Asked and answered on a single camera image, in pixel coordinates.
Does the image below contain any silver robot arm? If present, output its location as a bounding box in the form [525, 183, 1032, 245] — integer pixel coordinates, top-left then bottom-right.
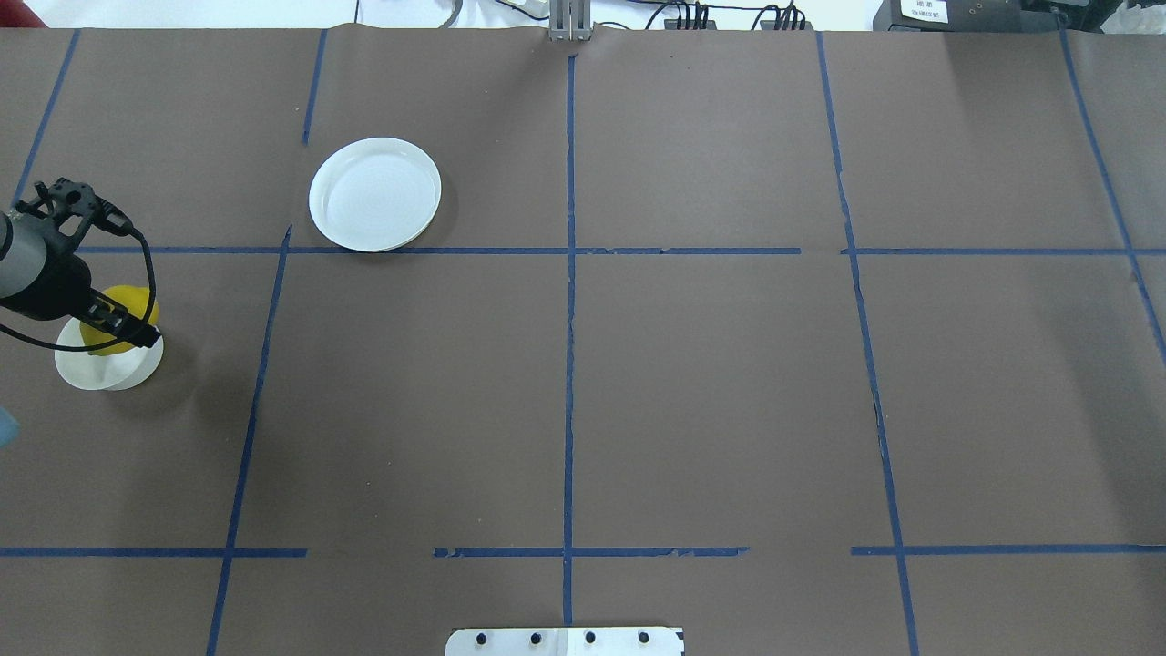
[1, 209, 162, 354]

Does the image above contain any black computer box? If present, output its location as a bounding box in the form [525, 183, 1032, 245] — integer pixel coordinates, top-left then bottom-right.
[871, 1, 1069, 34]

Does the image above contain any white bowl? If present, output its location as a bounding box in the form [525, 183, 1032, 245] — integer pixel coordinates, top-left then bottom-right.
[54, 339, 166, 392]

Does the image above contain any white plate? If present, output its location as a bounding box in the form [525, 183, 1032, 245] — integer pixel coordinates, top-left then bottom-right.
[308, 137, 443, 252]

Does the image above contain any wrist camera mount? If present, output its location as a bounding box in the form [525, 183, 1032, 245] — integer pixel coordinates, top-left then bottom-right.
[7, 178, 141, 248]

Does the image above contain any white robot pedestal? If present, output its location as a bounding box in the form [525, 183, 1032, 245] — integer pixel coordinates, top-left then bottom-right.
[445, 626, 686, 655]

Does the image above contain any aluminium frame post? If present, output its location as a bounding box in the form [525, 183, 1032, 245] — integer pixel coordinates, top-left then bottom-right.
[548, 0, 593, 43]

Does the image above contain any yellow lemon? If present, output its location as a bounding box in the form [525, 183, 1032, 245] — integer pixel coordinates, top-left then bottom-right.
[78, 285, 159, 354]

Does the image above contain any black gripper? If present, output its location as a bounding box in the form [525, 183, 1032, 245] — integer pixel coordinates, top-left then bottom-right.
[20, 254, 162, 352]

